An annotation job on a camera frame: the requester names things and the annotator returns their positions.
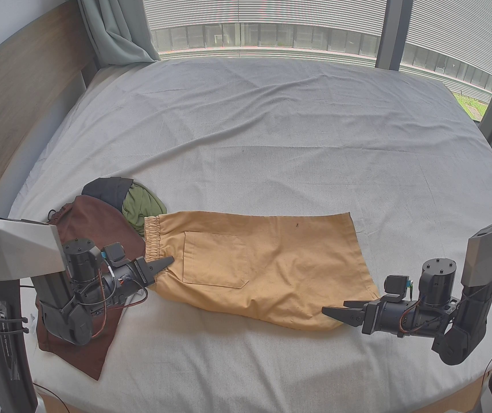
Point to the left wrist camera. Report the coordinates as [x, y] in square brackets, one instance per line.
[113, 253]

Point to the brown shorts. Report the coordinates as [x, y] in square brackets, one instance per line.
[95, 222]

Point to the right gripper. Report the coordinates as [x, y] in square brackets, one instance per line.
[392, 316]

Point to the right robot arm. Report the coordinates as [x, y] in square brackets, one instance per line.
[487, 265]

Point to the window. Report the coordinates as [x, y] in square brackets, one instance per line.
[271, 7]

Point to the black garment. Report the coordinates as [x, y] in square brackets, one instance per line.
[106, 192]

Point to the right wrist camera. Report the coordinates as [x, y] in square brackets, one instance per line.
[396, 288]

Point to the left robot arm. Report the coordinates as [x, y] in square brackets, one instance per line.
[22, 248]

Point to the tan shorts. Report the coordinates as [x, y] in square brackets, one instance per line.
[280, 269]

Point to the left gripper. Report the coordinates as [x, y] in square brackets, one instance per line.
[136, 275]

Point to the green garment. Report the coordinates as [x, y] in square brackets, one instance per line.
[144, 207]

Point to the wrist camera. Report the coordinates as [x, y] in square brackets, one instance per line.
[396, 288]
[113, 253]

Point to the bed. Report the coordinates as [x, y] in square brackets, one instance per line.
[271, 123]

